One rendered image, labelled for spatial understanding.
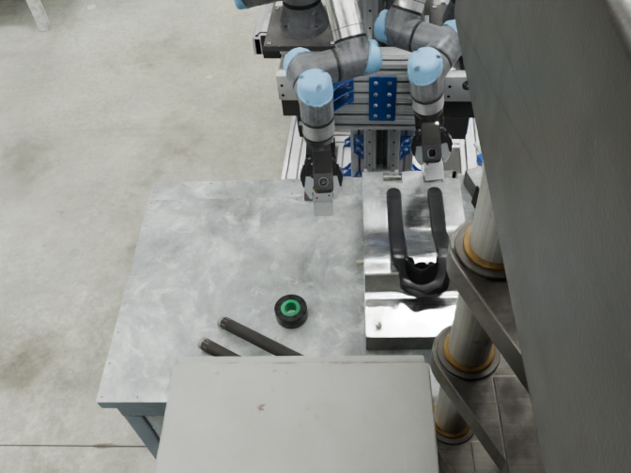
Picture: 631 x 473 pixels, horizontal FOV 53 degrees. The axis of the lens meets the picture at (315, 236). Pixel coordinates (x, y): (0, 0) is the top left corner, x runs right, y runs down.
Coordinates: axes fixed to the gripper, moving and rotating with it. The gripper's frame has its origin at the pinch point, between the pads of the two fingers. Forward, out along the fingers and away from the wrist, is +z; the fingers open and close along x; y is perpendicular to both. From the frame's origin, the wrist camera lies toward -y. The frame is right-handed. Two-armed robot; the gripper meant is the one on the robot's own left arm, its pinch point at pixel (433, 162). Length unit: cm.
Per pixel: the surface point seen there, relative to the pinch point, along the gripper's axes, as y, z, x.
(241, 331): -46, -3, 48
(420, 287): -35.5, 1.4, 6.1
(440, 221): -15.9, 4.4, -0.4
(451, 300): -38.8, 3.1, -0.8
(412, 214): -13.5, 3.2, 6.5
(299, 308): -39, 0, 36
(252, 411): -83, -69, 24
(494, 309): -74, -71, -4
